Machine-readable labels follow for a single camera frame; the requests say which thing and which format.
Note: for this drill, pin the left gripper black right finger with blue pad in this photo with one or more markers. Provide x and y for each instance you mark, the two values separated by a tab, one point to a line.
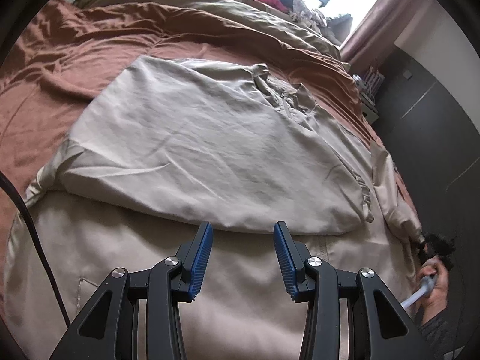
377	325

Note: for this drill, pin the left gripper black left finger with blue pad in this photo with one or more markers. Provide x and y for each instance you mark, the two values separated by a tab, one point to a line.
106	327

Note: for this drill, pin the beige jacket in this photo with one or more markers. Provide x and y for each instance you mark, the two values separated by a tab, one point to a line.
172	143

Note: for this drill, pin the person's right hand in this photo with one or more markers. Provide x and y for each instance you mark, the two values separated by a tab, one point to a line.
437	300

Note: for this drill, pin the white bedside table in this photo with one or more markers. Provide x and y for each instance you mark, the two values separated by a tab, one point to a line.
368	86

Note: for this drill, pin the rust brown bed sheet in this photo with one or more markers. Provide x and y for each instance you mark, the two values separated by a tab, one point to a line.
58	66

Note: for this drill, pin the pink right curtain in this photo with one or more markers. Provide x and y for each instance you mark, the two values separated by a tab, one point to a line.
372	41

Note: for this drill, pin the grey cushion on sill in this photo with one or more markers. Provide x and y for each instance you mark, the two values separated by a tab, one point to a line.
339	28

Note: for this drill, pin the tan duvet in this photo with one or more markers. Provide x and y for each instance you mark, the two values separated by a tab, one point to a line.
235	27

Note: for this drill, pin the grey wall socket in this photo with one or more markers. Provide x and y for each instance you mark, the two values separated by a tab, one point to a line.
407	75

